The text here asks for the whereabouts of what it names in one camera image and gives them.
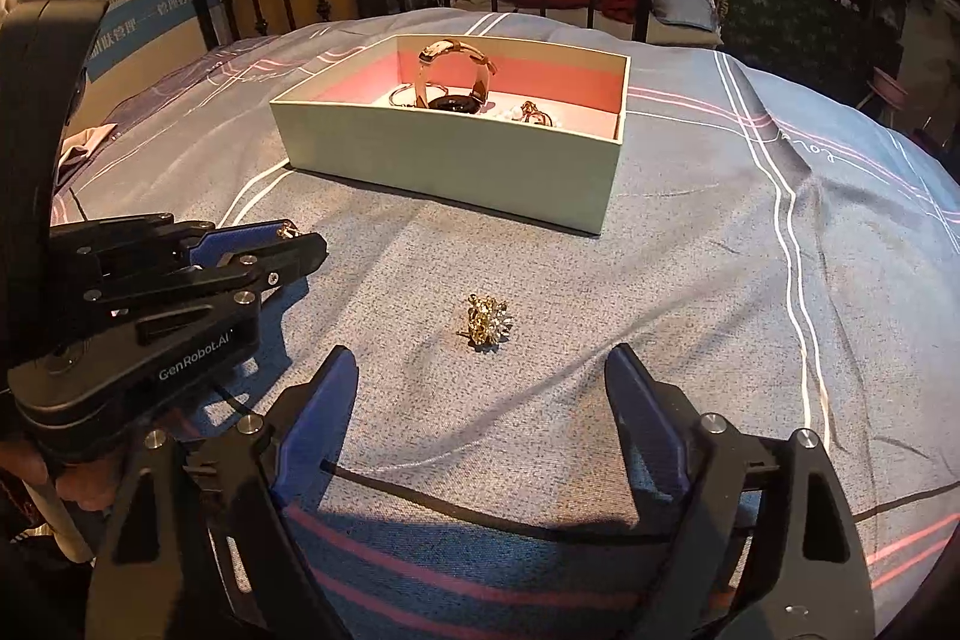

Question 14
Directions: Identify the wristwatch with tan leather strap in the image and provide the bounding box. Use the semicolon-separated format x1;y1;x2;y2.
409;38;500;120

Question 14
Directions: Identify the green box with pink lining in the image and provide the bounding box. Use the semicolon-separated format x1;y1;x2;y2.
268;32;631;236

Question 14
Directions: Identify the gold brooch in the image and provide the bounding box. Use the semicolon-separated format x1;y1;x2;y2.
457;293;515;352

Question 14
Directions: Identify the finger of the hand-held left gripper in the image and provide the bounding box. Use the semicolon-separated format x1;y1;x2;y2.
51;214;305;270
56;233;329;320

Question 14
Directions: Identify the green patterned counter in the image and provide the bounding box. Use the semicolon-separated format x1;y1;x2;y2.
724;0;901;101

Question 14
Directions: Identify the person's left hand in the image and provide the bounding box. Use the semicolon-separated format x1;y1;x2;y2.
0;441;113;512

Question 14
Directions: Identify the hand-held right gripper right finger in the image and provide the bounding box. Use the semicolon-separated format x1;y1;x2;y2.
604;344;878;640

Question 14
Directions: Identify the silver bangle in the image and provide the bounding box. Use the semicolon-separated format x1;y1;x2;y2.
388;81;451;109

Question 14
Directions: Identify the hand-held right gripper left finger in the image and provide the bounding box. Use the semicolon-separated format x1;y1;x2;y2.
84;345;359;640

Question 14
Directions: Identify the pink stool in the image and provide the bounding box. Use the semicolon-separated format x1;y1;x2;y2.
855;66;912;112

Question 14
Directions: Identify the black cable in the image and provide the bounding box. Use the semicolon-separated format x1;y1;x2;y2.
217;385;676;545

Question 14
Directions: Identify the blue and white wall poster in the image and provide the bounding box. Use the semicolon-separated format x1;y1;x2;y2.
82;0;226;82

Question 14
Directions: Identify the beige cloth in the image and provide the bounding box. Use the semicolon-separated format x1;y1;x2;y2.
56;122;121;169

